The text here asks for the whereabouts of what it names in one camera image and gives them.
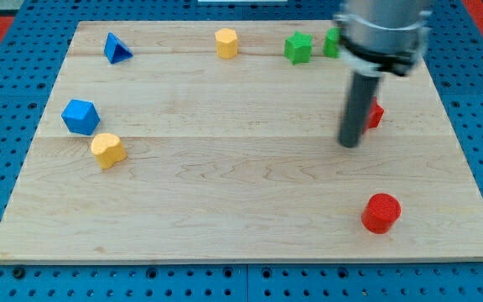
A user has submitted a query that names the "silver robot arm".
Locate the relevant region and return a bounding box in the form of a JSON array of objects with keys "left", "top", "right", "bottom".
[{"left": 334, "top": 0, "right": 433, "bottom": 77}]

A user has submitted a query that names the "wooden board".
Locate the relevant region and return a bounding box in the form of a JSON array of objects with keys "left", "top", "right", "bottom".
[{"left": 0, "top": 21, "right": 483, "bottom": 265}]

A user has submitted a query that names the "yellow hexagon block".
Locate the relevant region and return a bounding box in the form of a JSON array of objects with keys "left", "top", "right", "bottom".
[{"left": 215, "top": 28, "right": 238, "bottom": 60}]

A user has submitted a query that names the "green star block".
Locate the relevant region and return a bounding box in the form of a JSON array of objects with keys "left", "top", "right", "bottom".
[{"left": 283, "top": 31, "right": 313, "bottom": 65}]

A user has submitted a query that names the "yellow heart block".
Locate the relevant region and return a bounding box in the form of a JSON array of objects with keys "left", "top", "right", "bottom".
[{"left": 91, "top": 133, "right": 127, "bottom": 169}]

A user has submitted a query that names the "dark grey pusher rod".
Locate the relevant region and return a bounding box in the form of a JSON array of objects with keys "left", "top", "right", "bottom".
[{"left": 338, "top": 71, "right": 380, "bottom": 148}]

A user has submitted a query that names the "red star block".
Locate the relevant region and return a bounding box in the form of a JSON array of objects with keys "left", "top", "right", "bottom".
[{"left": 362, "top": 96, "right": 384, "bottom": 133}]

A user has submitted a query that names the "red cylinder block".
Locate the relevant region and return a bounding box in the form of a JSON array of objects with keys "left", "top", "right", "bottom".
[{"left": 361, "top": 193, "right": 402, "bottom": 234}]

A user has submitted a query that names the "blue triangle block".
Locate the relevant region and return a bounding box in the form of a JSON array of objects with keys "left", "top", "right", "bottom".
[{"left": 103, "top": 32, "right": 133, "bottom": 65}]

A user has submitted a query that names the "blue cube block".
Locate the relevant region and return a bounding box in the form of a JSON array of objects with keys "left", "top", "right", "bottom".
[{"left": 61, "top": 99, "right": 100, "bottom": 135}]

